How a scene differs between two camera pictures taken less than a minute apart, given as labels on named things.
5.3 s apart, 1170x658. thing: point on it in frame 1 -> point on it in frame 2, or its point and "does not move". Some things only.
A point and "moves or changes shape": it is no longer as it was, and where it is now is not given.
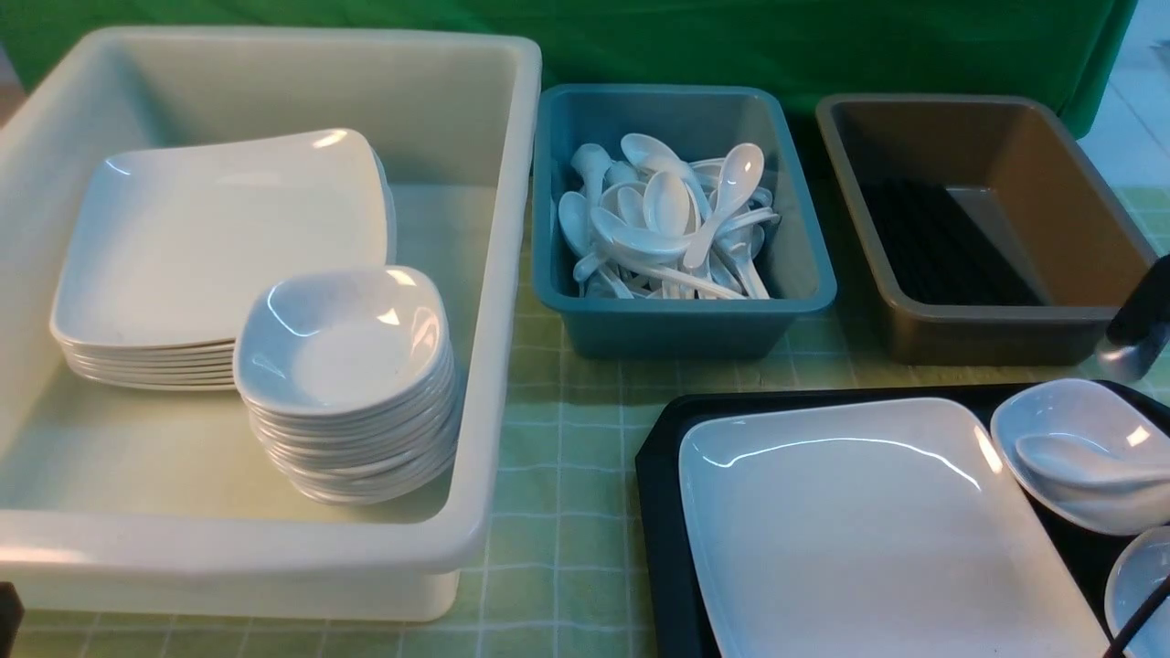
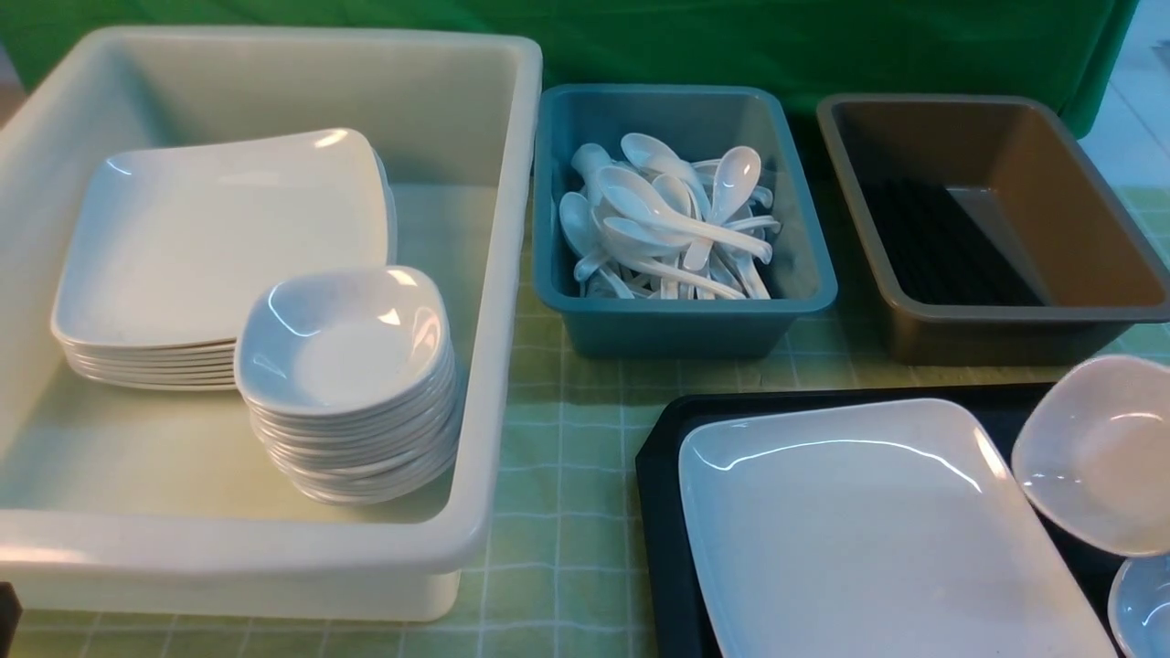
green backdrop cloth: (1018, 48) does not move
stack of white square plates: (165, 249) does not move
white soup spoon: (1084, 461) -> (624, 193)
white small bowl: (1091, 453) moves or changes shape
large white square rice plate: (888, 528) does not move
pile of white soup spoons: (659, 226) does not move
